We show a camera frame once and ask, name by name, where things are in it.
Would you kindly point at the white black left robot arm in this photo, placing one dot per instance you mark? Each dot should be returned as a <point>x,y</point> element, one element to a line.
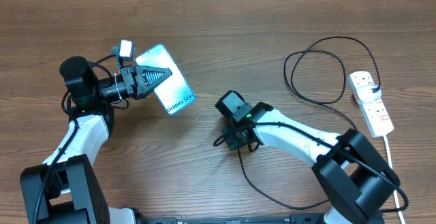
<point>64,188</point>

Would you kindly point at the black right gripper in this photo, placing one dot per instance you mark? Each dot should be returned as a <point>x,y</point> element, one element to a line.
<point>230,133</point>

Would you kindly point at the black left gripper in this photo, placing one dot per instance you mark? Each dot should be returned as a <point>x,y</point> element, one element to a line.
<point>131,72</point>

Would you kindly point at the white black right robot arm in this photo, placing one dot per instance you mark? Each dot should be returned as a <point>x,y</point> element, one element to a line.
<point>354,176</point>

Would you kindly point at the white charger plug adapter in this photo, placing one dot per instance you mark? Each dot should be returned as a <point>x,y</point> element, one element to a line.
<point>367,93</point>

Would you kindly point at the white power extension strip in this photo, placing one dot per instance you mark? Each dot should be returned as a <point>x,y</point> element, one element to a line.
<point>375,113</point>

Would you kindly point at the blue Galaxy smartphone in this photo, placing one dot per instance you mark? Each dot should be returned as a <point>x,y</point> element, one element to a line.
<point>174,92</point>

